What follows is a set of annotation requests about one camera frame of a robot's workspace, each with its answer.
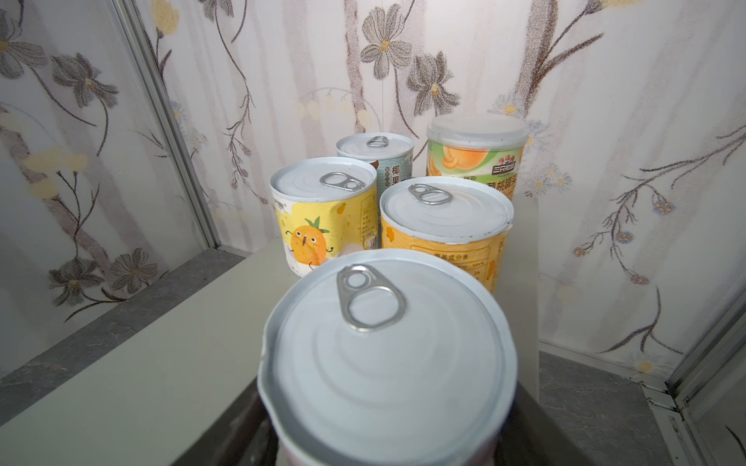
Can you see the yellow label can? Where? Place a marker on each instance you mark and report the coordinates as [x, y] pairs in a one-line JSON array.
[[461, 221], [326, 207]]

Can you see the green orange peach can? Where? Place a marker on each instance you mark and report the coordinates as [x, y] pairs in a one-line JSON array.
[[485, 148]]

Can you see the white blue label can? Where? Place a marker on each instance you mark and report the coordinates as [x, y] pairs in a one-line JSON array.
[[390, 154]]

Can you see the grey metal cabinet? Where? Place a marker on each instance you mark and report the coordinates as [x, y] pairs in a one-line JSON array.
[[151, 398]]

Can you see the pink label can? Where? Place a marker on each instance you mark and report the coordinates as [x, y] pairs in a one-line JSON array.
[[388, 357]]

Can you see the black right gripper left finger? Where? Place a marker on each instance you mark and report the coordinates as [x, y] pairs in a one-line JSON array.
[[242, 435]]

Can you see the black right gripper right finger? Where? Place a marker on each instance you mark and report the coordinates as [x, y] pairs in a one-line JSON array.
[[530, 437]]

